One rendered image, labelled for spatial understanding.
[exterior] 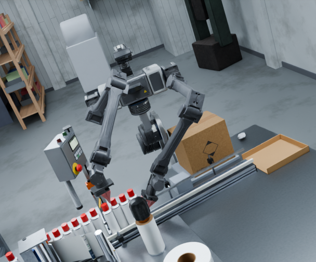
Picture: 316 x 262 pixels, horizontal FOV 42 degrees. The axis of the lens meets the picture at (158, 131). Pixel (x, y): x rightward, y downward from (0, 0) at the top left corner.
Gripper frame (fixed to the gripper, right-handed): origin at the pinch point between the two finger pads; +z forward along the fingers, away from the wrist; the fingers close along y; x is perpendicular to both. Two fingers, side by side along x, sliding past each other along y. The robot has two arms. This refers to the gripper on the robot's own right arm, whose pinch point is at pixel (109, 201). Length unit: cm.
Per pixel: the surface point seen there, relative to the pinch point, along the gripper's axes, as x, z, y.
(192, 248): -37.6, 17.8, 19.3
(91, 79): 641, 72, 124
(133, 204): -10.5, 1.9, 8.4
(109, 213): 17.1, 15.3, -0.8
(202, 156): 37, 23, 65
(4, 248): 200, 96, -89
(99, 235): -0.7, 13.2, -10.9
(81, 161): 26.8, -13.9, -2.0
